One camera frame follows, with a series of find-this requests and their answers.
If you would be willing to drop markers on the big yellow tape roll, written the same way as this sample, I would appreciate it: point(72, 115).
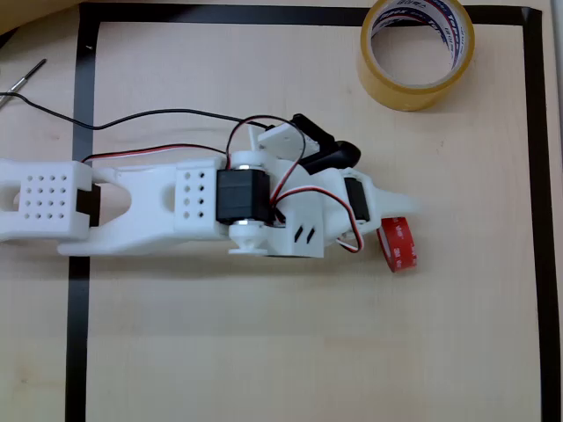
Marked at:
point(382, 92)

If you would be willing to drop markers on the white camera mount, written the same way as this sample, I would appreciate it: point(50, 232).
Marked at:
point(281, 140)

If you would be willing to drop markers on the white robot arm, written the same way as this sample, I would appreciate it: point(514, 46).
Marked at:
point(145, 206)

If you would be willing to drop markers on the metal screwdriver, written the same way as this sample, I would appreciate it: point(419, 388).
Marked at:
point(26, 79)

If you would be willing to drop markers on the small red tape roll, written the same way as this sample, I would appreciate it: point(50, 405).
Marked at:
point(398, 246)

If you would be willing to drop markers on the black webcam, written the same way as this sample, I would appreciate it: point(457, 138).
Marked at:
point(338, 154)

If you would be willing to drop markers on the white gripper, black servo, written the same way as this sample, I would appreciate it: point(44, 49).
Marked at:
point(357, 199)

